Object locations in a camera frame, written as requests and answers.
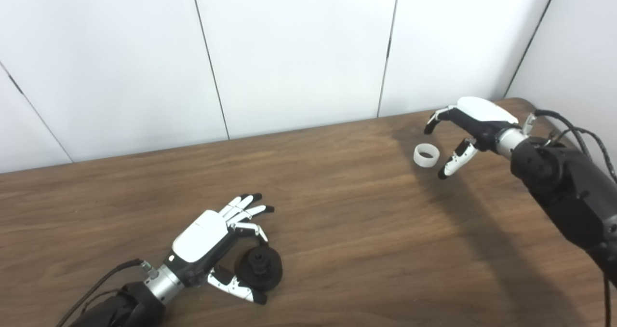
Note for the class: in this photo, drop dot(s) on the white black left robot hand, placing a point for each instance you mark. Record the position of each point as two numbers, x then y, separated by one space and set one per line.
200 238

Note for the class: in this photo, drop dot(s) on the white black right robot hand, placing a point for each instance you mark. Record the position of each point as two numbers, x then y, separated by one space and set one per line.
482 112

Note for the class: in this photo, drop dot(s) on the round black part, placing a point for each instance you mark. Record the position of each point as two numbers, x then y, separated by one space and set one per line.
260 271

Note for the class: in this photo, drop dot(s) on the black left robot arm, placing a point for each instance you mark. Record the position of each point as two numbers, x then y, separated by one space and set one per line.
135 305

